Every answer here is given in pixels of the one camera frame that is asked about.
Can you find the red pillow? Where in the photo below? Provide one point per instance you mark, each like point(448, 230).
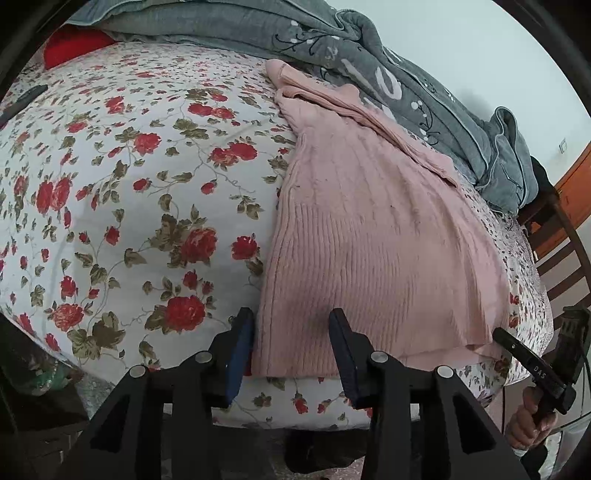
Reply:
point(74, 46)

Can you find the dark wooden chair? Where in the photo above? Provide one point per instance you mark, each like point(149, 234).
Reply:
point(561, 272)

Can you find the orange wooden door frame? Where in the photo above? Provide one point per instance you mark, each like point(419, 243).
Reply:
point(577, 184)

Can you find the white wall switch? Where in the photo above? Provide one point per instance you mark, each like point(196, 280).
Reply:
point(563, 145)

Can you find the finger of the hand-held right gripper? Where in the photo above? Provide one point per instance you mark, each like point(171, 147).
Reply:
point(510, 344)

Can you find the dark garment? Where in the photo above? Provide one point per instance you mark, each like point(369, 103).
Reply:
point(542, 175)

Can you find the pink knit sweater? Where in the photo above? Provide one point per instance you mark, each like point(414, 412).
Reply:
point(369, 230)

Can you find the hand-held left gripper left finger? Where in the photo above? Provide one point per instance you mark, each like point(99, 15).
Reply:
point(240, 362)

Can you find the person's right hand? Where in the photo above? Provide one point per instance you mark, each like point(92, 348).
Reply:
point(521, 424)

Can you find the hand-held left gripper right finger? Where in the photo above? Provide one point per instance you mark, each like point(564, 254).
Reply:
point(344, 362)

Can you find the dark flat device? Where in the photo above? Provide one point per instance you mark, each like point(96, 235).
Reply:
point(23, 104)

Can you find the floral bed sheet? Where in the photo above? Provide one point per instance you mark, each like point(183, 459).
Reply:
point(138, 184)

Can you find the grey printed blanket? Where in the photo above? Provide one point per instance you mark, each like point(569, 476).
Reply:
point(392, 69)

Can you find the dark green patterned cloth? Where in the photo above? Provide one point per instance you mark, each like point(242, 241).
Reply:
point(41, 378)

